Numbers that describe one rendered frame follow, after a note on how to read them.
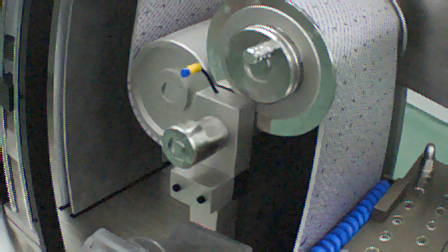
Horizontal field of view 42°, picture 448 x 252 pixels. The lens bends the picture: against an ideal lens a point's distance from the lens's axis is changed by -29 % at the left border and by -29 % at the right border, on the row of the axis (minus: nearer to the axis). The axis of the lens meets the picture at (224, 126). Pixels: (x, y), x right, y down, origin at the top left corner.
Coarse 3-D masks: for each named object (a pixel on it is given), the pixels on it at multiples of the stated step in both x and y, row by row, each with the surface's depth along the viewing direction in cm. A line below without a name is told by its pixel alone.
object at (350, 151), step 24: (360, 96) 78; (384, 96) 87; (336, 120) 74; (360, 120) 81; (384, 120) 89; (336, 144) 76; (360, 144) 83; (384, 144) 93; (336, 168) 79; (360, 168) 86; (312, 192) 75; (336, 192) 82; (360, 192) 90; (312, 216) 78; (336, 216) 85; (312, 240) 81
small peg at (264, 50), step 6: (264, 42) 69; (252, 48) 67; (258, 48) 68; (264, 48) 68; (270, 48) 69; (246, 54) 67; (252, 54) 67; (258, 54) 67; (264, 54) 68; (270, 54) 69; (246, 60) 68; (252, 60) 67; (258, 60) 68
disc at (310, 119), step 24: (240, 0) 72; (264, 0) 70; (288, 0) 68; (216, 24) 75; (312, 24) 67; (216, 48) 76; (216, 72) 77; (264, 120) 75; (288, 120) 73; (312, 120) 72
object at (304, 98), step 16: (384, 0) 87; (240, 16) 72; (256, 16) 71; (272, 16) 70; (224, 32) 74; (288, 32) 69; (304, 32) 68; (224, 48) 75; (304, 48) 69; (224, 64) 75; (304, 64) 70; (304, 80) 70; (320, 80) 69; (304, 96) 71; (272, 112) 74; (288, 112) 73; (304, 112) 72
